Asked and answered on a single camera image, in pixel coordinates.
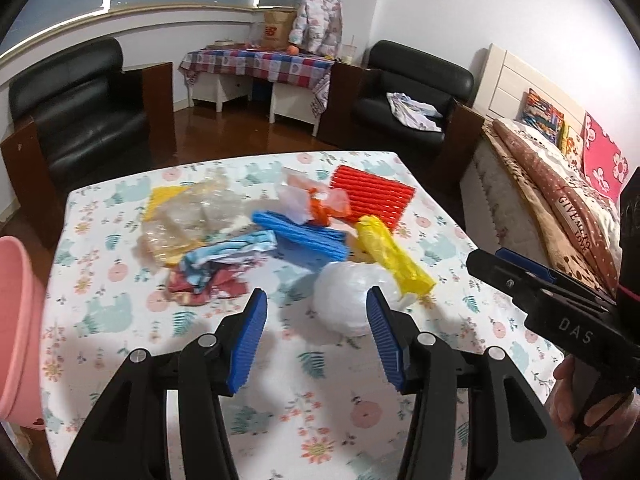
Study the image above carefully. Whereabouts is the striped colourful pillow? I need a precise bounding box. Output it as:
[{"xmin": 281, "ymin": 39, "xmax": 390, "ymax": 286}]
[{"xmin": 520, "ymin": 89, "xmax": 566, "ymax": 144}]

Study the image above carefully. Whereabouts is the red foam net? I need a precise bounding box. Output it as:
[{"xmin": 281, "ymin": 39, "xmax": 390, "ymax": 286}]
[{"xmin": 329, "ymin": 163, "xmax": 417, "ymax": 233}]

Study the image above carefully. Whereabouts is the yellow foam net roll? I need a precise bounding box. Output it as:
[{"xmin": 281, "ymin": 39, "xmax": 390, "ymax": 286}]
[{"xmin": 354, "ymin": 215, "xmax": 436, "ymax": 297}]

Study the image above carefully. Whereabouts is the floral tablecloth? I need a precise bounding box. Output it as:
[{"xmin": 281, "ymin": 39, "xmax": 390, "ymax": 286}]
[{"xmin": 39, "ymin": 150, "xmax": 568, "ymax": 480}]

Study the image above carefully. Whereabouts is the blue and white wrapper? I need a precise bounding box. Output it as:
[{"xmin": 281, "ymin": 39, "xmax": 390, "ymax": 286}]
[{"xmin": 180, "ymin": 230, "xmax": 278, "ymax": 293}]

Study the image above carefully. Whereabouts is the pink flower pillow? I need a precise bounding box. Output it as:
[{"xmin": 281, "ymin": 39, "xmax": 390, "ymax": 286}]
[{"xmin": 582, "ymin": 112, "xmax": 630, "ymax": 197}]

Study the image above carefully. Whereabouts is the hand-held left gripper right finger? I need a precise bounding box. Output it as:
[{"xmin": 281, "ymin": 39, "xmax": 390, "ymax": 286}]
[{"xmin": 366, "ymin": 286, "xmax": 583, "ymax": 480}]

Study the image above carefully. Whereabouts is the checked tablecloth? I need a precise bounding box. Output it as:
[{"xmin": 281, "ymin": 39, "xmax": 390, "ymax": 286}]
[{"xmin": 179, "ymin": 46, "xmax": 335, "ymax": 122}]

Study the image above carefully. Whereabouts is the cream headboard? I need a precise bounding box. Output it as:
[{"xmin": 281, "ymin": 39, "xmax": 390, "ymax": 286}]
[{"xmin": 472, "ymin": 44, "xmax": 587, "ymax": 128}]

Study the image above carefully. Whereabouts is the crumpled clear plastic bag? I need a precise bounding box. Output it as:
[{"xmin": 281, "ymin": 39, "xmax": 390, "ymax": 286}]
[{"xmin": 140, "ymin": 167, "xmax": 252, "ymax": 267}]

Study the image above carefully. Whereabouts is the brown paper bag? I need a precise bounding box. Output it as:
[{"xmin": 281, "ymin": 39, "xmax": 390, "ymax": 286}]
[{"xmin": 262, "ymin": 9, "xmax": 297, "ymax": 51}]

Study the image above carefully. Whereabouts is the white desk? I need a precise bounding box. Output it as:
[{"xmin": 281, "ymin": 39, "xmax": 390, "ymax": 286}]
[{"xmin": 189, "ymin": 71, "xmax": 321, "ymax": 137}]

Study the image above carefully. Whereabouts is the patterned cloth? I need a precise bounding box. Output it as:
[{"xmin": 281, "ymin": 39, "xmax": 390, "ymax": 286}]
[{"xmin": 387, "ymin": 92, "xmax": 445, "ymax": 133}]

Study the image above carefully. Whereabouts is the black leather armchair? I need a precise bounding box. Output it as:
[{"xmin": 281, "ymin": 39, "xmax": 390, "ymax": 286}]
[
  {"xmin": 0, "ymin": 37, "xmax": 176, "ymax": 248},
  {"xmin": 316, "ymin": 40, "xmax": 486, "ymax": 191}
]

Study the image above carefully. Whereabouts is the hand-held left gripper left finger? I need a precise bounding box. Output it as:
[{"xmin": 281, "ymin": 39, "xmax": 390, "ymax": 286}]
[{"xmin": 57, "ymin": 288, "xmax": 269, "ymax": 480}]

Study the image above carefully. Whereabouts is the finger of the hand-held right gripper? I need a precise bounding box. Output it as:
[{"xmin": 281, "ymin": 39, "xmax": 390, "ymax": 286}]
[
  {"xmin": 497, "ymin": 248, "xmax": 617, "ymax": 307},
  {"xmin": 466, "ymin": 251, "xmax": 547, "ymax": 307}
]

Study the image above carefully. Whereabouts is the red wrapper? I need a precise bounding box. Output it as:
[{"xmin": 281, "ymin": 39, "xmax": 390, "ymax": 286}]
[{"xmin": 167, "ymin": 265, "xmax": 249, "ymax": 307}]

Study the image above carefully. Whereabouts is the yellow pillow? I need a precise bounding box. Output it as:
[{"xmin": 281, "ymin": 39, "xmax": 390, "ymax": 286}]
[{"xmin": 560, "ymin": 125, "xmax": 587, "ymax": 171}]

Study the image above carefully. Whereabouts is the brown patterned blanket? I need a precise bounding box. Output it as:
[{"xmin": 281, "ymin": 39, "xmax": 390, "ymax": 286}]
[{"xmin": 492, "ymin": 119, "xmax": 622, "ymax": 297}]

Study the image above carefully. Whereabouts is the blue foam net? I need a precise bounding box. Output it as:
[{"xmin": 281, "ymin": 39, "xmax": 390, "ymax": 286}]
[{"xmin": 251, "ymin": 210, "xmax": 351, "ymax": 262}]

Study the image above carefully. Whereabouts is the bed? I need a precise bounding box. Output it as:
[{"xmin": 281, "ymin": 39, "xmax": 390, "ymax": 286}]
[{"xmin": 460, "ymin": 119, "xmax": 623, "ymax": 303}]

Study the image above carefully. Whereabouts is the pink plastic bucket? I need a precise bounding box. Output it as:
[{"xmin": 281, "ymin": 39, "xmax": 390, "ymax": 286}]
[{"xmin": 0, "ymin": 235, "xmax": 48, "ymax": 431}]

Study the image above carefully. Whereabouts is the person's right hand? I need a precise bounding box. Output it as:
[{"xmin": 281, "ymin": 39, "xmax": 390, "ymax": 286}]
[{"xmin": 550, "ymin": 355, "xmax": 640, "ymax": 443}]

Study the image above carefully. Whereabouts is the patterned puffer jacket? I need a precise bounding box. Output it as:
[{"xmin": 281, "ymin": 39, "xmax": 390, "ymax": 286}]
[{"xmin": 289, "ymin": 0, "xmax": 344, "ymax": 56}]

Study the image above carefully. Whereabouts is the orange and white plastic bag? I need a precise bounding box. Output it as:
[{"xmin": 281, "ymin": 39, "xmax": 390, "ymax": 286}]
[{"xmin": 280, "ymin": 167, "xmax": 351, "ymax": 227}]

